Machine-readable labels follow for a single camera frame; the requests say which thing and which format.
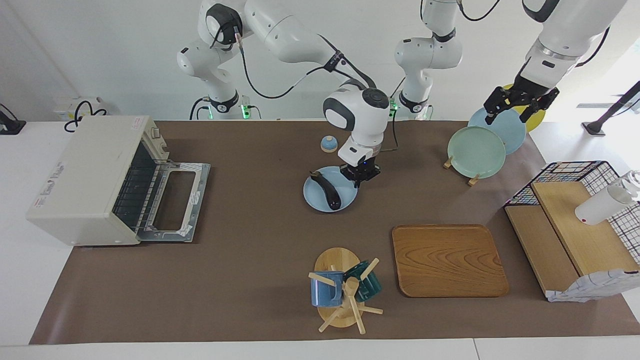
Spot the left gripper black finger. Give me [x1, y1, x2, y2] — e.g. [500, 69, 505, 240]
[482, 86, 517, 126]
[520, 87, 561, 124]

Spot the light blue ceramic plate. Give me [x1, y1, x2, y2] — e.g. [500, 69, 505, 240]
[303, 166, 359, 214]
[468, 106, 527, 156]

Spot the dark purple eggplant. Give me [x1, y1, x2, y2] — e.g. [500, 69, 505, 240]
[309, 170, 342, 211]

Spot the toaster oven glass door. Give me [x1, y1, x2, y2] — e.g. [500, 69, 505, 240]
[136, 160, 211, 243]

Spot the cream toaster oven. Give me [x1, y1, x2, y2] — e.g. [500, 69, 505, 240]
[26, 115, 171, 247]

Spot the yellow plate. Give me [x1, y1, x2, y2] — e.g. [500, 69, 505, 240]
[502, 84, 547, 133]

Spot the pale green plate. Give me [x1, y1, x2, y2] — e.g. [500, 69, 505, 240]
[447, 126, 507, 179]

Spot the black tripod stand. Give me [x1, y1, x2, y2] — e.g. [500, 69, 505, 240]
[582, 80, 640, 137]

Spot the wooden mug tree stand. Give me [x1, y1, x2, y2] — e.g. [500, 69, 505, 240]
[307, 247, 384, 335]

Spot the wooden plate rack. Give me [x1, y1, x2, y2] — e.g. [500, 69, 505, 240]
[443, 156, 482, 187]

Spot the dark green mug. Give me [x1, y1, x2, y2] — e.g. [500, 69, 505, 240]
[343, 260, 383, 302]

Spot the blue mug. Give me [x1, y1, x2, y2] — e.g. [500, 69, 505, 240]
[310, 270, 346, 307]

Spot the wooden serving tray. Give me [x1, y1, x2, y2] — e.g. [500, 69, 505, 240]
[391, 224, 510, 299]

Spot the white cup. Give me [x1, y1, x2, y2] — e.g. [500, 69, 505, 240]
[575, 170, 640, 226]

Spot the brown table mat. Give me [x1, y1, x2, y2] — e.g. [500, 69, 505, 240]
[29, 120, 640, 346]

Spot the white power strip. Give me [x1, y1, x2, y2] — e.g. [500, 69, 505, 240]
[54, 96, 103, 121]

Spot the black table clamp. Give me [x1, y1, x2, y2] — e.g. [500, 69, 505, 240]
[0, 102, 27, 136]

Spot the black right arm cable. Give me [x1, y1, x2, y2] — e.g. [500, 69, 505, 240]
[232, 25, 401, 151]

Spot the wooden shelf with wire mesh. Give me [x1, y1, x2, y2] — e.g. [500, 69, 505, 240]
[504, 160, 640, 303]

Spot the wire oven rack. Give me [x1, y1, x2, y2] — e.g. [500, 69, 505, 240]
[117, 142, 168, 231]

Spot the black power cable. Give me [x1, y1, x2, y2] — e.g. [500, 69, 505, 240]
[64, 100, 108, 133]

